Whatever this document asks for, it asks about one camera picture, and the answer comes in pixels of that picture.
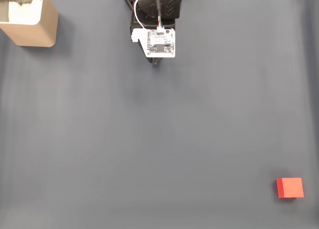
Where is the red cube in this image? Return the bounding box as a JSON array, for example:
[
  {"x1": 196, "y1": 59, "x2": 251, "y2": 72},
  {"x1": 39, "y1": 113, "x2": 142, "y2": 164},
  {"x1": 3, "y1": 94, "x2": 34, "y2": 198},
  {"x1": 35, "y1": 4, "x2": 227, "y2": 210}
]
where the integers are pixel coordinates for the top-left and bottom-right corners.
[{"x1": 276, "y1": 177, "x2": 305, "y2": 199}]

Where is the tan open box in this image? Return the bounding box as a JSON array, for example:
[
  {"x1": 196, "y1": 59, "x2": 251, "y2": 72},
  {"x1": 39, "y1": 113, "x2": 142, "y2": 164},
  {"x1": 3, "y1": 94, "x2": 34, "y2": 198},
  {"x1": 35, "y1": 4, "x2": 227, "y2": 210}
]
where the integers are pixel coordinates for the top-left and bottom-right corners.
[{"x1": 0, "y1": 0, "x2": 59, "y2": 48}]

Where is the grey table mat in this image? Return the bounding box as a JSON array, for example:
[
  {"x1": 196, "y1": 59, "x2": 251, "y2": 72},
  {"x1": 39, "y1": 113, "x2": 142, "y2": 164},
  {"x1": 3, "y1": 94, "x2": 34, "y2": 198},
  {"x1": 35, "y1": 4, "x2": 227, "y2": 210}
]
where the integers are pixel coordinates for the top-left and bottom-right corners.
[{"x1": 0, "y1": 0, "x2": 319, "y2": 229}]

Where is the white foam padding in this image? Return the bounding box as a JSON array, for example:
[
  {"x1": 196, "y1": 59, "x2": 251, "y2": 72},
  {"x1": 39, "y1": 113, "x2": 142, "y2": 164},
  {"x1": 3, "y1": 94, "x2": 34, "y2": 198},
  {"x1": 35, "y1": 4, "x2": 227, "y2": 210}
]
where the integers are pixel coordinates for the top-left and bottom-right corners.
[{"x1": 8, "y1": 0, "x2": 42, "y2": 25}]

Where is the black camera cable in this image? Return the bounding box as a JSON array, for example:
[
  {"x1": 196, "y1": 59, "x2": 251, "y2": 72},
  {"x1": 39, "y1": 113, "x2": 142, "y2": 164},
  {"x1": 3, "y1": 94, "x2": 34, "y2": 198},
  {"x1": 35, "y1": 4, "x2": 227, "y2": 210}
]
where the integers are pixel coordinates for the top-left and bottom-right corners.
[{"x1": 153, "y1": 0, "x2": 164, "y2": 30}]

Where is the camera board on white mount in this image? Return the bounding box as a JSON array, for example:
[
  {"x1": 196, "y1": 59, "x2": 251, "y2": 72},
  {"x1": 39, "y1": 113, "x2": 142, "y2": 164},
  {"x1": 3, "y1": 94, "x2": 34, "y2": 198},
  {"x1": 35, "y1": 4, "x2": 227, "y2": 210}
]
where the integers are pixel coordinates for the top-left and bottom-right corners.
[{"x1": 131, "y1": 27, "x2": 176, "y2": 58}]

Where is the red white servo cable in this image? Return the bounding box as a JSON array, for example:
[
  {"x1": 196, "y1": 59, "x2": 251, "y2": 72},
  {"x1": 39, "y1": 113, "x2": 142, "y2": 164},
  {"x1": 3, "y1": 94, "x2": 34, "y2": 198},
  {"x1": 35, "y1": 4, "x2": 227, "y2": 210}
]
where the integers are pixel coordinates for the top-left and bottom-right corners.
[{"x1": 133, "y1": 0, "x2": 151, "y2": 30}]

